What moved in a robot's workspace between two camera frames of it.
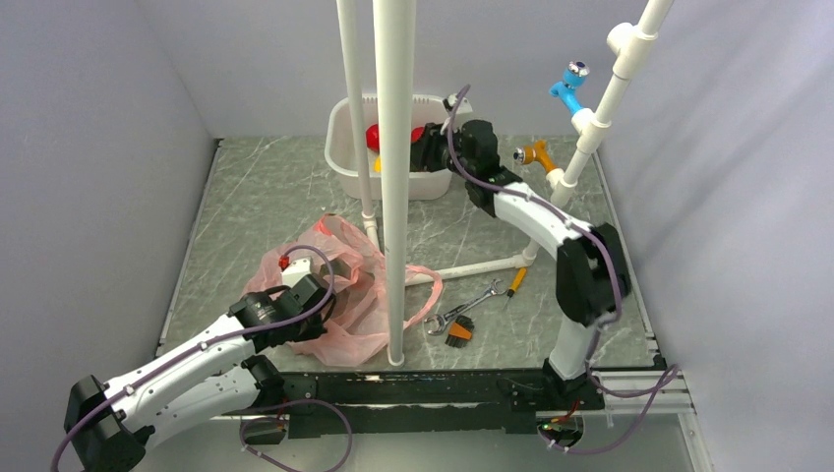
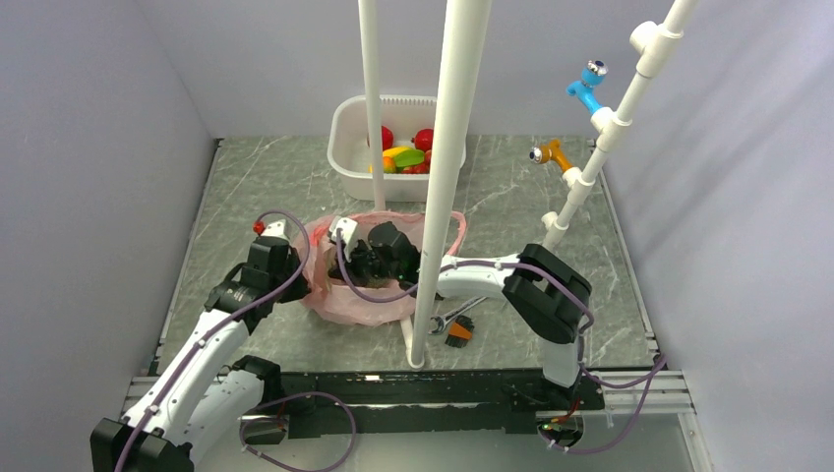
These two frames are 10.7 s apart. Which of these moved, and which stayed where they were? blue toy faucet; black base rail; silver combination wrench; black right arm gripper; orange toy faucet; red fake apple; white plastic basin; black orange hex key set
Moved: black right arm gripper; blue toy faucet; orange toy faucet; red fake apple
Stayed: black orange hex key set; black base rail; white plastic basin; silver combination wrench
